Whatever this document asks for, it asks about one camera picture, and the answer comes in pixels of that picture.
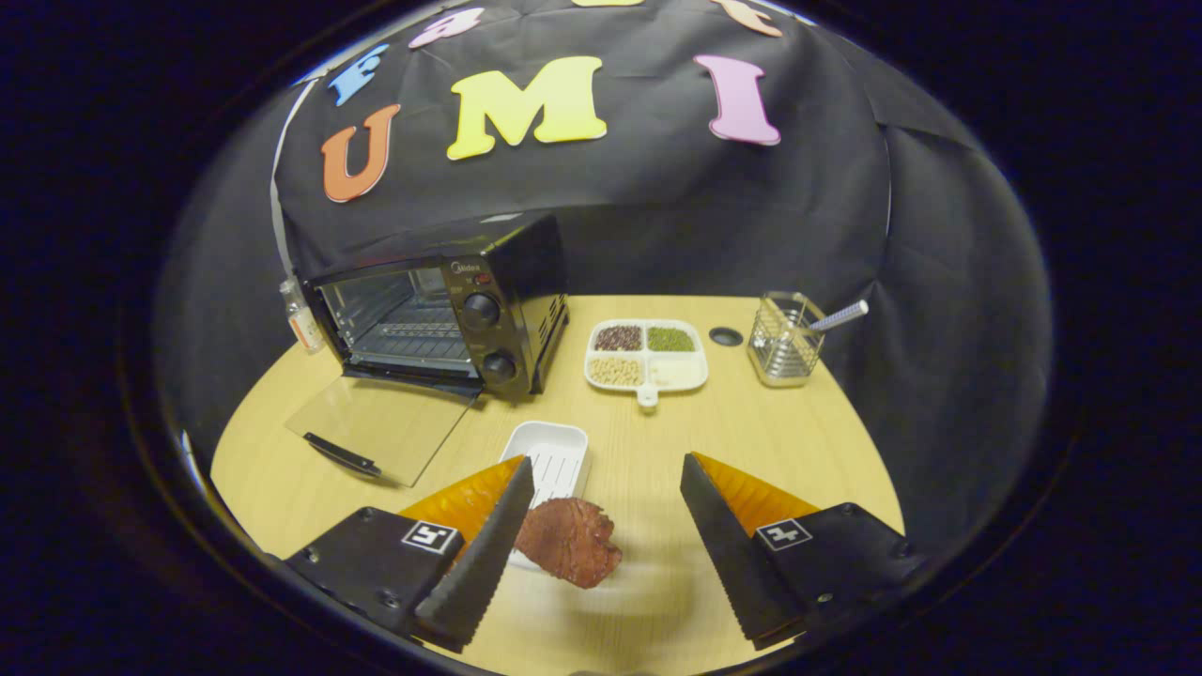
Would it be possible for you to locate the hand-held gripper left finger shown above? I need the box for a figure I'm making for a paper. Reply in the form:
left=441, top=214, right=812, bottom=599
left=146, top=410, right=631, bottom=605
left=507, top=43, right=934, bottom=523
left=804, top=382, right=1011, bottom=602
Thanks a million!
left=284, top=455, right=536, bottom=653

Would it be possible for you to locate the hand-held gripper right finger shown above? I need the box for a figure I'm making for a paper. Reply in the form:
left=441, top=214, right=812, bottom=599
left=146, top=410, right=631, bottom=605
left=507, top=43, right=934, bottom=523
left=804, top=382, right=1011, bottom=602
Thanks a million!
left=680, top=453, right=926, bottom=651

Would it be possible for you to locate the brown meat slice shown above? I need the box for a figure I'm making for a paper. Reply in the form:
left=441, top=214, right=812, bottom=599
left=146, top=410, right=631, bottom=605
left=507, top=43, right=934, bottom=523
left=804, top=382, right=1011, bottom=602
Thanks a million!
left=514, top=498, right=624, bottom=591

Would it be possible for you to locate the black toaster oven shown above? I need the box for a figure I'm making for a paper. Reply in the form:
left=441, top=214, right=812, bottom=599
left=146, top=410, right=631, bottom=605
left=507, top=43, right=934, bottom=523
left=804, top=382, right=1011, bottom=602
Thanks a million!
left=285, top=214, right=571, bottom=489

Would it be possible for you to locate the small white rectangular tray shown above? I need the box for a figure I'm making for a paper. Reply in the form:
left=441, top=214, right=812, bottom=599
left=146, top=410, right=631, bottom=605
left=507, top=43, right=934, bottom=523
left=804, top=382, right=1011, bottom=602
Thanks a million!
left=498, top=421, right=592, bottom=574

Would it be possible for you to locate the white divided dish with beans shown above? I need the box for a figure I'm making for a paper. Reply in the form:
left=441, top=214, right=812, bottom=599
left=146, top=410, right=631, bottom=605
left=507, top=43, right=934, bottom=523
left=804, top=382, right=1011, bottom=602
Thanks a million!
left=584, top=318, right=710, bottom=408

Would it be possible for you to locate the striped straw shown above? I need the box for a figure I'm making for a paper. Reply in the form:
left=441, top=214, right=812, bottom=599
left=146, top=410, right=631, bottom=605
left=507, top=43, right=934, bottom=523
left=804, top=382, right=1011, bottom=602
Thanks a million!
left=806, top=300, right=870, bottom=334

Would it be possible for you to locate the small clear glass bottle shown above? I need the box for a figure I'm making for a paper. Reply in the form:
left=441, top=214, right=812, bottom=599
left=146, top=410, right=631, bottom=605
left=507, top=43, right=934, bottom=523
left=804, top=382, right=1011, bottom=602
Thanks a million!
left=279, top=277, right=326, bottom=355

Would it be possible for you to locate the black backdrop cloth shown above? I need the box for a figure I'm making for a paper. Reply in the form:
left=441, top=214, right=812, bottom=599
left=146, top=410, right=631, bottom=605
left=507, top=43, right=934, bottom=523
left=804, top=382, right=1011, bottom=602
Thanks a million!
left=155, top=0, right=1055, bottom=555

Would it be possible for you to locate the wire mesh utensil holder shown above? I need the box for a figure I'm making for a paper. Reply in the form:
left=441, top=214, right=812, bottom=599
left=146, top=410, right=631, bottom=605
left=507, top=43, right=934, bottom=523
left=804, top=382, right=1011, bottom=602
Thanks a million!
left=747, top=291, right=827, bottom=389

